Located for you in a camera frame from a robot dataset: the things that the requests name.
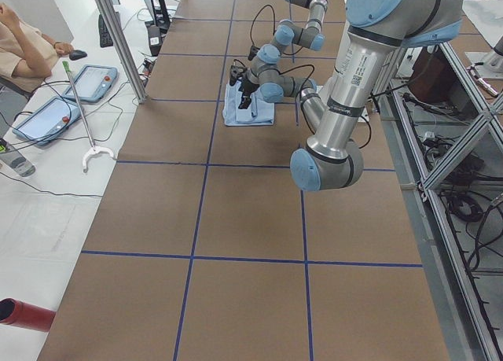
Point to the light blue t-shirt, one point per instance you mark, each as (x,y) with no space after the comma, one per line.
(258,113)

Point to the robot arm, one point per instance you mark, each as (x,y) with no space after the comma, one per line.
(263,72)
(331,159)

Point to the black keyboard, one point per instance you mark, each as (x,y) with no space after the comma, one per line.
(105,38)

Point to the blue teach pendant far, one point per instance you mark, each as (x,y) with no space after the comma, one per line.
(93,81)

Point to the blue teach pendant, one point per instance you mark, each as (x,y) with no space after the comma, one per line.
(48,122)
(93,81)

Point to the black computer mouse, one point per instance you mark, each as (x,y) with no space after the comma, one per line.
(76,55)

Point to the blue teach pendant near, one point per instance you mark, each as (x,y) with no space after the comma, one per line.
(48,122)

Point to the person in beige shirt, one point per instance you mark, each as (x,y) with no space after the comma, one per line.
(27,55)

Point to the clear water bottle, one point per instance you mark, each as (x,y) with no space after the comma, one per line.
(15,160)

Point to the red cylinder tube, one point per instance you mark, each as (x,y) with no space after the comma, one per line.
(27,316)

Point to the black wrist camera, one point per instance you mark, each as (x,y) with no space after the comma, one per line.
(235,73)

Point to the grabber stick green handle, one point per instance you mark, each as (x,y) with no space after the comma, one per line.
(94,149)

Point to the aluminium frame column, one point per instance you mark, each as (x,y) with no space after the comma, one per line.
(107,11)

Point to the aluminium frame rack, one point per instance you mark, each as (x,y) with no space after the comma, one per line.
(445,132)

